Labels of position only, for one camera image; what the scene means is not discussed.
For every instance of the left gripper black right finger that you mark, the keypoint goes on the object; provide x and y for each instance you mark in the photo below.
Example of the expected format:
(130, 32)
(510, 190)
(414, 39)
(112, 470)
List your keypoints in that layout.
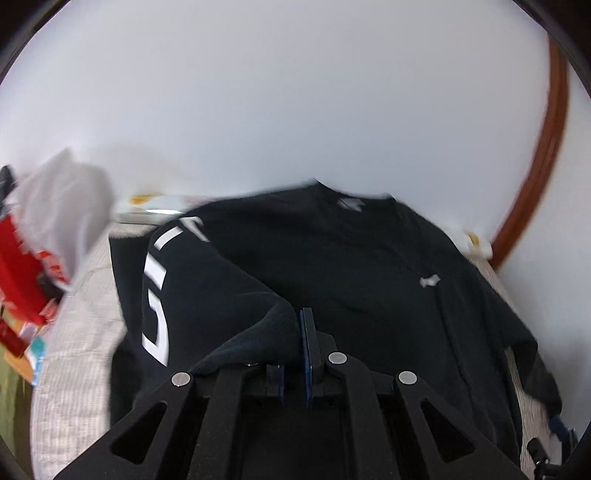
(396, 427)

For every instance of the blue tissue pack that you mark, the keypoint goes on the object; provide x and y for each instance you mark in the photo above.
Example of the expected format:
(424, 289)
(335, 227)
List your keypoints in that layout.
(34, 354)

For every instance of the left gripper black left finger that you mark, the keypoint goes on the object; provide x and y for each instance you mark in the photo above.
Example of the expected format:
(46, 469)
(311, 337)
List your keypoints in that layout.
(185, 429)

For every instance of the white Miniso plastic bag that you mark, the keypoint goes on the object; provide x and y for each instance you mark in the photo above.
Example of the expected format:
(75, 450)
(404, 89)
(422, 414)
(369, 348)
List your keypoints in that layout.
(60, 210)

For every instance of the red paper shopping bag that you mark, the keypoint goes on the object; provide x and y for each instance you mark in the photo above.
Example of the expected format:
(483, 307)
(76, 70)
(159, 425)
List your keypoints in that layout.
(22, 295)

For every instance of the striped beige quilt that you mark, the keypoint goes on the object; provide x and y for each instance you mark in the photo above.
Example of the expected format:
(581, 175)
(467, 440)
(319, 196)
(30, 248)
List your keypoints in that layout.
(70, 401)

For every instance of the black long-sleeve sweatshirt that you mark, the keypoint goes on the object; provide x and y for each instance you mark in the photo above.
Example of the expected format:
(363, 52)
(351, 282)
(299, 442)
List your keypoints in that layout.
(224, 285)

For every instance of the white patterned bed sheet edge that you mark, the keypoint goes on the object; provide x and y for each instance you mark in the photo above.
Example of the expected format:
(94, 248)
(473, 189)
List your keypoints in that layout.
(153, 209)

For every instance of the green bed sheet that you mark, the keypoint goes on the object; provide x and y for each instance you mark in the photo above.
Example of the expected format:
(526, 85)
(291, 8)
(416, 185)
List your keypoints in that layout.
(16, 396)

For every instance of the brown wooden door frame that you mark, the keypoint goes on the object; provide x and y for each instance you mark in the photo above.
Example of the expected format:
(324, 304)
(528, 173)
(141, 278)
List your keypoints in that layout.
(543, 162)

